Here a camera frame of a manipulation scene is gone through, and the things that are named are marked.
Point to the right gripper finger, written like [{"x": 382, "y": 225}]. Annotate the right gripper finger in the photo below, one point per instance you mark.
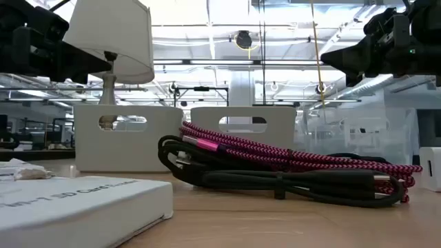
[{"x": 358, "y": 58}]

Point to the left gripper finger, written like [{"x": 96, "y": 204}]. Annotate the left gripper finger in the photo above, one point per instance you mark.
[{"x": 81, "y": 65}]

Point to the white charger block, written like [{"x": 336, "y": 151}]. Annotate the white charger block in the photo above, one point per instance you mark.
[{"x": 435, "y": 168}]

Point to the clear plastic bin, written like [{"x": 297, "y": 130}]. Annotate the clear plastic bin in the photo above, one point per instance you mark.
[{"x": 358, "y": 137}]

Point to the white plastic bin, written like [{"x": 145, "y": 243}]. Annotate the white plastic bin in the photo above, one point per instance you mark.
[
  {"x": 127, "y": 151},
  {"x": 275, "y": 127}
]

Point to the round ceiling fixture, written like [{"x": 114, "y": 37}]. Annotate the round ceiling fixture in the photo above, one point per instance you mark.
[
  {"x": 274, "y": 86},
  {"x": 320, "y": 88}
]

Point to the white table lamp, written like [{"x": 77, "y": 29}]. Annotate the white table lamp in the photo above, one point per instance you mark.
[{"x": 117, "y": 31}]

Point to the dark background workstation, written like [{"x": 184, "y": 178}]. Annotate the dark background workstation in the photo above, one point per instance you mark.
[{"x": 62, "y": 132}]

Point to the dark background screen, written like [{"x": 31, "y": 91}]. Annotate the dark background screen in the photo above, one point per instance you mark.
[{"x": 429, "y": 129}]

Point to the clear plastic bag item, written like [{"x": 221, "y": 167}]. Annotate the clear plastic bag item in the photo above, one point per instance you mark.
[{"x": 24, "y": 170}]

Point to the long ceiling light bar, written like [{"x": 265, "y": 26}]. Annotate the long ceiling light bar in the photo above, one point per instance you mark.
[{"x": 220, "y": 62}]

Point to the white card reader box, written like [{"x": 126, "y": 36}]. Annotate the white card reader box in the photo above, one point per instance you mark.
[{"x": 79, "y": 213}]

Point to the black metal frame rig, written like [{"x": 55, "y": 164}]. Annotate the black metal frame rig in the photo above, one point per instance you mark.
[{"x": 201, "y": 89}]

